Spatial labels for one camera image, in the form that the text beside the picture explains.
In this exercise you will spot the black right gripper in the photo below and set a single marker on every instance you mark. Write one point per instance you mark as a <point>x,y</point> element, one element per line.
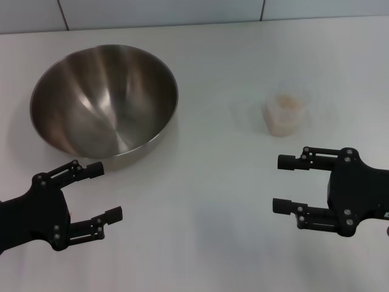
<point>355,191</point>

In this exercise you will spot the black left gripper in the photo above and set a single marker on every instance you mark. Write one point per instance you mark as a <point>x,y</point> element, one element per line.
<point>36,213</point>

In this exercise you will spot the clear plastic measuring cup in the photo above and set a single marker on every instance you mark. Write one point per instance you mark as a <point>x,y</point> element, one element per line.
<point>282,121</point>

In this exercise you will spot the white rice grains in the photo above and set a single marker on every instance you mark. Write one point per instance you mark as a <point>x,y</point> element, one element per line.
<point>284,103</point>

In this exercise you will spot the stainless steel mixing bowl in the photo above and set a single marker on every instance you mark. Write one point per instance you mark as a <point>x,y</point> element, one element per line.
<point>103,100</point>

